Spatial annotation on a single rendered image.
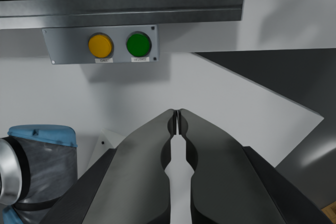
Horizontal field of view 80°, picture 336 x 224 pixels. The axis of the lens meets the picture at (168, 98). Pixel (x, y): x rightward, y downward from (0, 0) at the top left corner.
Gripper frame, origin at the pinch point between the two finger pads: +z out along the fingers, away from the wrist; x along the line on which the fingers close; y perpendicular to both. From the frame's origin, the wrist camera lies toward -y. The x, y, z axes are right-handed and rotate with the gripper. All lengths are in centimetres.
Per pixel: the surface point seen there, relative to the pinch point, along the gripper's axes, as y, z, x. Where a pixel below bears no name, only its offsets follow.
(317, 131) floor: 97, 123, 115
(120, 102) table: 19.2, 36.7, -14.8
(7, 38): 1, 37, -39
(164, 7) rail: -4.5, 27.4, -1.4
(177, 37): 2.4, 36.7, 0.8
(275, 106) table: 22, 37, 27
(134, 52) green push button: 2.7, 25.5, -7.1
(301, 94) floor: 63, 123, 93
